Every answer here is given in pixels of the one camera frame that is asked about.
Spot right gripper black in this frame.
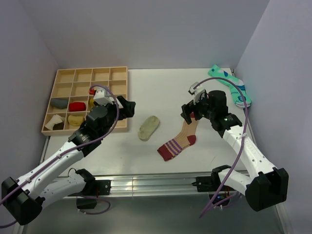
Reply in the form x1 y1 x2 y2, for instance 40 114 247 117
180 92 215 124

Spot tan maroon striped sock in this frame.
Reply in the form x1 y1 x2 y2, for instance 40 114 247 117
157 113 198 161

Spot pale green ankle sock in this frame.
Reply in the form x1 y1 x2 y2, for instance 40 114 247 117
137 116 160 141

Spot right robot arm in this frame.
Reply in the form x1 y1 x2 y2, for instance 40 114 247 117
181 88 289 212

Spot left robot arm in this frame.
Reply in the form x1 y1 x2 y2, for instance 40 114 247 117
0 96 136 225

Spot mustard yellow rolled sock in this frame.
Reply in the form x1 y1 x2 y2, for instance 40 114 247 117
89 98 95 108

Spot teal patterned sock pair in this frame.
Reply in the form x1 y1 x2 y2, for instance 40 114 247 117
208 65 252 109

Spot red rolled sock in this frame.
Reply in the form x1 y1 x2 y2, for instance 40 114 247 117
69 102 86 112

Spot wooden compartment tray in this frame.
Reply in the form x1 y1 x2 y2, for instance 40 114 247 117
41 66 128 136

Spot grey rolled sock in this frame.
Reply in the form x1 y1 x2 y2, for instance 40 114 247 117
50 98 68 109

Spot white and brown rolled sock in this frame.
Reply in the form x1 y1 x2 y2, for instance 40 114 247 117
44 115 65 131

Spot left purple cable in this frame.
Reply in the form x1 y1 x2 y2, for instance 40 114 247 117
0 84 120 229

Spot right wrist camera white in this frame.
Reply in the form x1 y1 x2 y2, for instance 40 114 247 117
188 82 206 104

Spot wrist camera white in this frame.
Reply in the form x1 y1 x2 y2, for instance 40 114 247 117
89 87 113 106
188 82 206 104

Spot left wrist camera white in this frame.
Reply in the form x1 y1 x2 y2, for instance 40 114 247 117
89 87 113 106

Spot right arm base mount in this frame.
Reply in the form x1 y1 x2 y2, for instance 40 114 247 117
192 165 234 205

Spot aluminium frame rail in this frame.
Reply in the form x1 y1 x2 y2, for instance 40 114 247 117
14 136 295 234

